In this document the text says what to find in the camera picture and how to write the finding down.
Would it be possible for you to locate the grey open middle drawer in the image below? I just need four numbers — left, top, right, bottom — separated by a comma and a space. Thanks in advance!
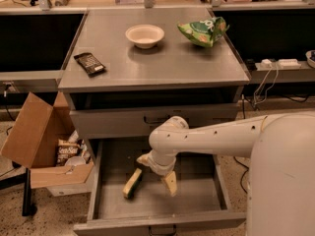
74, 137, 246, 236

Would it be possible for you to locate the white power strip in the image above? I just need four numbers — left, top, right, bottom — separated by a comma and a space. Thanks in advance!
259, 59, 301, 70

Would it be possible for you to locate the green chip bag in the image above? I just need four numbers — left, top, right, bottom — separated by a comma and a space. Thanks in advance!
177, 17, 229, 48

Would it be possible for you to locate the grey drawer cabinet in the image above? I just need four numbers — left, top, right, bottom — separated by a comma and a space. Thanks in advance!
58, 7, 251, 236

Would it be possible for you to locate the white cup in box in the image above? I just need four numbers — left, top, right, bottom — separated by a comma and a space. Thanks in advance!
65, 156, 86, 166

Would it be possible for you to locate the brown cardboard box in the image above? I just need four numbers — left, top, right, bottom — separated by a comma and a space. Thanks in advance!
1, 92, 94, 189

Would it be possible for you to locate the grey upper closed drawer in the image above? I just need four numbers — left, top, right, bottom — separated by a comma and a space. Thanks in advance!
70, 103, 238, 140

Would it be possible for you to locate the brown snack bag in box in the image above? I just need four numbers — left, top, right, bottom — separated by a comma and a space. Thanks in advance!
56, 140, 79, 166

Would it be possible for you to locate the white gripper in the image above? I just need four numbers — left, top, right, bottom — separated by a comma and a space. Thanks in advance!
137, 149, 177, 197

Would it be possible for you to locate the white paper bowl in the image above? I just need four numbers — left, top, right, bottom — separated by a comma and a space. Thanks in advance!
125, 25, 164, 49

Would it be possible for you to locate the yellow green sponge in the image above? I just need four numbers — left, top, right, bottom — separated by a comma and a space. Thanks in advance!
123, 168, 143, 199

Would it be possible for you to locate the black power cable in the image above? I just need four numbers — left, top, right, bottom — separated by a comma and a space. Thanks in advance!
233, 94, 250, 195

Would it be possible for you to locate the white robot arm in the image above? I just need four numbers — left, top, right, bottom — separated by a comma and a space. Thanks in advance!
138, 111, 315, 236

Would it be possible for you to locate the black stand left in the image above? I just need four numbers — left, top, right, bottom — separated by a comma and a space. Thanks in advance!
0, 169, 36, 216

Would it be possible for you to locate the black snack bar packet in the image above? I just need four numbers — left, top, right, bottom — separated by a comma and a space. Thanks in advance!
74, 52, 105, 77

